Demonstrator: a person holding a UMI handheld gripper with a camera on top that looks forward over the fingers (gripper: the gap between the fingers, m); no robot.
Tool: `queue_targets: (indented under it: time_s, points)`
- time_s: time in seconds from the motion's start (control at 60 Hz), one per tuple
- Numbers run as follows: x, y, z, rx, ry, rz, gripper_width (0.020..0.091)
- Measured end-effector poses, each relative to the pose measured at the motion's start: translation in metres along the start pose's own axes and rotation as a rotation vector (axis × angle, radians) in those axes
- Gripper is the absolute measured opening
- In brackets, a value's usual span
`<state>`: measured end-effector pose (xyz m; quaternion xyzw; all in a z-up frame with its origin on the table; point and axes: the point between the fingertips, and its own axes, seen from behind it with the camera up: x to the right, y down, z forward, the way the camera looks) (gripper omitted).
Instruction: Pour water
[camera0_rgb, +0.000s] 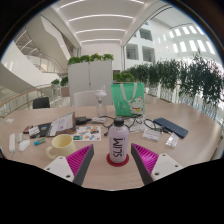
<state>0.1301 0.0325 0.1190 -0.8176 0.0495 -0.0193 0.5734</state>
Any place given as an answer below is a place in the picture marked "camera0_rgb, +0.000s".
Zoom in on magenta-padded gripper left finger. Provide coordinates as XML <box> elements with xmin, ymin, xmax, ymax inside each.
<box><xmin>43</xmin><ymin>143</ymin><xmax>95</xmax><ymax>187</ymax></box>

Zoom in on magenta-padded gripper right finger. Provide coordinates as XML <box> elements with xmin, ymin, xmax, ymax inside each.
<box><xmin>130</xmin><ymin>143</ymin><xmax>184</xmax><ymax>186</ymax></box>

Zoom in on purple drink bottle black cap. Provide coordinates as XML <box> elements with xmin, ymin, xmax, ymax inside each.
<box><xmin>108</xmin><ymin>116</ymin><xmax>130</xmax><ymax>164</ymax></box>

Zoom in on clear plastic water bottle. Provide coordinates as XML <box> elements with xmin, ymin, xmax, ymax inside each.
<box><xmin>94</xmin><ymin>85</ymin><xmax>108</xmax><ymax>118</ymax></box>

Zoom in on cream yellow mug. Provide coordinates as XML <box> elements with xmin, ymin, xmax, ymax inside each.
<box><xmin>45</xmin><ymin>133</ymin><xmax>78</xmax><ymax>160</ymax></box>

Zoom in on clear plastic bag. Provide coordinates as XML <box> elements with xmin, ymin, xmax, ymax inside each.
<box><xmin>142</xmin><ymin>128</ymin><xmax>162</xmax><ymax>142</ymax></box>

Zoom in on colourful sticker sheet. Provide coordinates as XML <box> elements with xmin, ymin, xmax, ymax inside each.
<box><xmin>71</xmin><ymin>125</ymin><xmax>102</xmax><ymax>142</ymax></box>

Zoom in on flat round red coaster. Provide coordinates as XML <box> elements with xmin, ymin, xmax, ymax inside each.
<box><xmin>106</xmin><ymin>152</ymin><xmax>130</xmax><ymax>167</ymax></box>

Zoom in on small clear plastic box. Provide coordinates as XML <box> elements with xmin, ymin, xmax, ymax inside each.
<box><xmin>165</xmin><ymin>132</ymin><xmax>180</xmax><ymax>148</ymax></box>

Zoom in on open printed booklet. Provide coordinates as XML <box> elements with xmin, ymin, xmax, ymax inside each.
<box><xmin>46</xmin><ymin>112</ymin><xmax>77</xmax><ymax>138</ymax></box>

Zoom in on black power adapter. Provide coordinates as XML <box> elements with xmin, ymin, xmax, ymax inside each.
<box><xmin>75</xmin><ymin>115</ymin><xmax>93</xmax><ymax>126</ymax></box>

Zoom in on dark blue flat case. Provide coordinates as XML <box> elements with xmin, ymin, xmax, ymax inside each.
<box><xmin>152</xmin><ymin>116</ymin><xmax>190</xmax><ymax>139</ymax></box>

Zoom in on white card pack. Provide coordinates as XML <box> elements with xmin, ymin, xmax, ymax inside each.
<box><xmin>28</xmin><ymin>125</ymin><xmax>41</xmax><ymax>139</ymax></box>

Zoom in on red and black small box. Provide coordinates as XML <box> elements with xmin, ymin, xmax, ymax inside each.
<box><xmin>22</xmin><ymin>124</ymin><xmax>34</xmax><ymax>135</ymax></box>

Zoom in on white chair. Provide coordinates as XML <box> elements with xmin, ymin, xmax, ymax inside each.
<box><xmin>72</xmin><ymin>90</ymin><xmax>101</xmax><ymax>108</ymax></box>

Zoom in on green tote bag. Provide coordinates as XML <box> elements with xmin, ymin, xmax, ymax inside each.
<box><xmin>110</xmin><ymin>82</ymin><xmax>146</xmax><ymax>117</ymax></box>

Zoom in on black chair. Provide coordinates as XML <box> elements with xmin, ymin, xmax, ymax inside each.
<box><xmin>32</xmin><ymin>96</ymin><xmax>51</xmax><ymax>110</ymax></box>

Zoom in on white power strip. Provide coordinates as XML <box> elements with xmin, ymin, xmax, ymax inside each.
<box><xmin>8</xmin><ymin>133</ymin><xmax>17</xmax><ymax>154</ymax></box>

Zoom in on small planter with green plants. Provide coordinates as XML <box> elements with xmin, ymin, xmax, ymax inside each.
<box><xmin>50</xmin><ymin>75</ymin><xmax>70</xmax><ymax>98</ymax></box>

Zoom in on white cabinet topped with plants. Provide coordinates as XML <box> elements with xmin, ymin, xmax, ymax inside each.
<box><xmin>66</xmin><ymin>53</ymin><xmax>115</xmax><ymax>107</ymax></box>

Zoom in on glass railing with wooden handrail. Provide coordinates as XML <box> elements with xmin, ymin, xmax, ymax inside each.
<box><xmin>0</xmin><ymin>83</ymin><xmax>63</xmax><ymax>116</ymax></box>

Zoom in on row of green potted plants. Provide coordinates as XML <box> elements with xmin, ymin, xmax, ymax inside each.
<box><xmin>113</xmin><ymin>53</ymin><xmax>224</xmax><ymax>116</ymax></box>

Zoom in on ceiling light strips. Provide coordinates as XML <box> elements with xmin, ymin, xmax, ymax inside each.
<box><xmin>59</xmin><ymin>0</ymin><xmax>146</xmax><ymax>44</ymax></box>

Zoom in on tangled black cable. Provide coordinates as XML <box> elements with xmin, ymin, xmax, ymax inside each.
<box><xmin>99</xmin><ymin>114</ymin><xmax>165</xmax><ymax>135</ymax></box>

